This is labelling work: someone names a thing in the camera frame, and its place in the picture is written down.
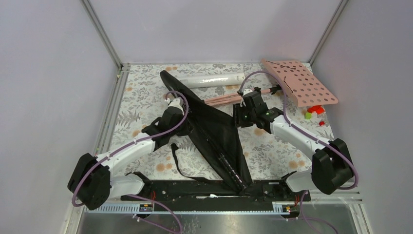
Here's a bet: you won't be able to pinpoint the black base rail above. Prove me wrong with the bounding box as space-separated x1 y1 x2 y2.
138 180 311 212

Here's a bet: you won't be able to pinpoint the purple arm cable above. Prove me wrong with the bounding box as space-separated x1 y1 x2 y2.
239 71 359 234
71 90 190 234

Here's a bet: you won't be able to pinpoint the white shuttlecock tube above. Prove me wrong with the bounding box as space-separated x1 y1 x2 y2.
177 72 245 88

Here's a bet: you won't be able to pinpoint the black racket bag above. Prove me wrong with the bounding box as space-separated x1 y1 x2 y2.
160 70 252 195

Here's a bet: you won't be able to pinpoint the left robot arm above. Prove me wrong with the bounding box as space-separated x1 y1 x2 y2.
67 106 188 210

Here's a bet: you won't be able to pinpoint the floral tablecloth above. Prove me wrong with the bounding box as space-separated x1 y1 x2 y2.
103 62 338 181

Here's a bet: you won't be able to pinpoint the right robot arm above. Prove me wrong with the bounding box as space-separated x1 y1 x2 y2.
233 91 357 201

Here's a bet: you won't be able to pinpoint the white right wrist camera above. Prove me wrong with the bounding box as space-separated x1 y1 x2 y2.
240 89 254 107

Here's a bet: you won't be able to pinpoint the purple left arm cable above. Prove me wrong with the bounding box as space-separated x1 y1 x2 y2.
71 90 190 234

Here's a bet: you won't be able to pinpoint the red toy blocks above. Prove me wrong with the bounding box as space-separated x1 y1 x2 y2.
307 105 325 115

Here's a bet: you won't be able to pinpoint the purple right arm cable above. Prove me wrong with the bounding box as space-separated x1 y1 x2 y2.
239 71 359 234

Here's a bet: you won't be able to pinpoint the pink music stand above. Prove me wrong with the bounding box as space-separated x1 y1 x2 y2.
203 58 339 108

